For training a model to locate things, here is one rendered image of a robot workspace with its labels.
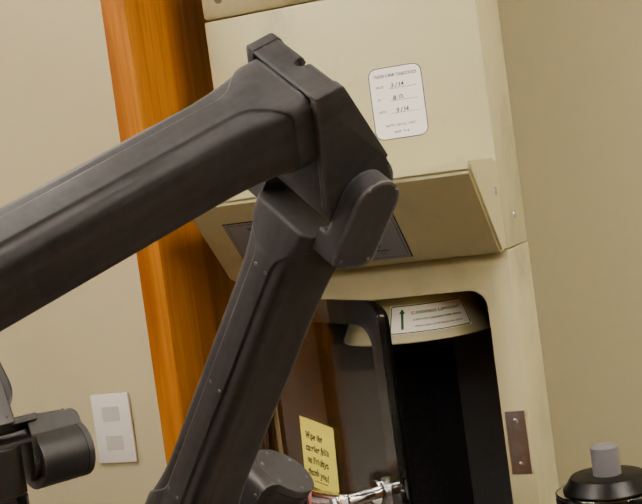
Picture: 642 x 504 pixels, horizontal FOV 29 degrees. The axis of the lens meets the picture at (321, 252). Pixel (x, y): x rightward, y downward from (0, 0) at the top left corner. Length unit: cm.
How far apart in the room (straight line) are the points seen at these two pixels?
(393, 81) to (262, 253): 54
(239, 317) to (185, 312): 54
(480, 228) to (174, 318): 36
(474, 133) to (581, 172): 44
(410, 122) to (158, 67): 30
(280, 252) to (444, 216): 46
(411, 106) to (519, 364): 30
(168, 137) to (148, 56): 69
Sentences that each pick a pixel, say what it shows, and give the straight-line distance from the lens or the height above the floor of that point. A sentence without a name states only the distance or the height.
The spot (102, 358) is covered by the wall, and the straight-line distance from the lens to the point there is 208.
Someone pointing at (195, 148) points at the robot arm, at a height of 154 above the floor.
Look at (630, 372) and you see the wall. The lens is 180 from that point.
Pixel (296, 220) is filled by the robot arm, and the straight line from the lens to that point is 87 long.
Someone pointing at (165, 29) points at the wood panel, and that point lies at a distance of 150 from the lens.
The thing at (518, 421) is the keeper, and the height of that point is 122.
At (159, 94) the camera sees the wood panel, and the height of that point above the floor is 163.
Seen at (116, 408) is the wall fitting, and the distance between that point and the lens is 208.
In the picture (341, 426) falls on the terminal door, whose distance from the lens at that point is 129.
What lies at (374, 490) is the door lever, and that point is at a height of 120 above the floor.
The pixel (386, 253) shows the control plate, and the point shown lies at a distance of 136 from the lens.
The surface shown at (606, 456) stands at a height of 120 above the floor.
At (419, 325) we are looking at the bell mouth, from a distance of 142.
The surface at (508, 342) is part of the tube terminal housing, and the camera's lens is 138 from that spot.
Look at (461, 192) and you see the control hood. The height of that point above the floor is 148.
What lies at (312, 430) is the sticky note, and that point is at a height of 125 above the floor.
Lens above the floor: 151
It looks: 3 degrees down
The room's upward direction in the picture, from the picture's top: 8 degrees counter-clockwise
